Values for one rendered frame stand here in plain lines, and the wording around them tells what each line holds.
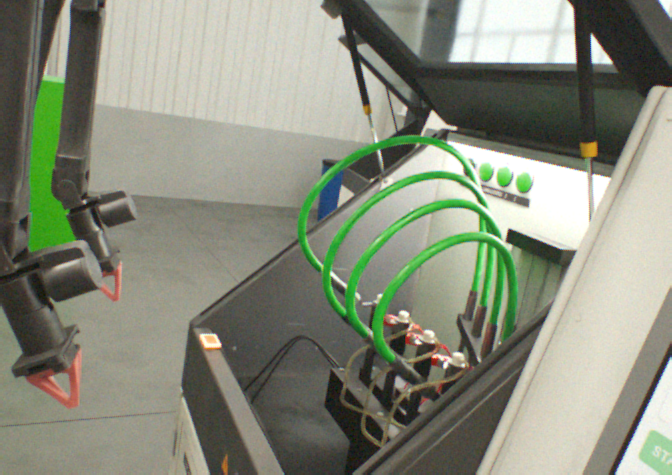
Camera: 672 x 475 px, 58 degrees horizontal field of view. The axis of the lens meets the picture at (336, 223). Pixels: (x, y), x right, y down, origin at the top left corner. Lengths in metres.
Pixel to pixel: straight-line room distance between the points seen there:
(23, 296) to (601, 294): 0.71
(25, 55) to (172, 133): 6.72
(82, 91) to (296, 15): 6.80
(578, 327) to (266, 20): 7.28
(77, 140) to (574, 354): 0.95
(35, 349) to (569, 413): 0.67
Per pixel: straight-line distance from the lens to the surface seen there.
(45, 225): 4.27
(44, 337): 0.89
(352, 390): 1.10
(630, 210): 0.78
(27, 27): 0.83
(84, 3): 1.23
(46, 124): 4.15
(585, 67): 0.79
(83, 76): 1.25
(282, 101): 7.90
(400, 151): 5.19
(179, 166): 7.60
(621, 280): 0.75
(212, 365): 1.18
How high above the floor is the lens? 1.46
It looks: 11 degrees down
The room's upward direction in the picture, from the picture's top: 10 degrees clockwise
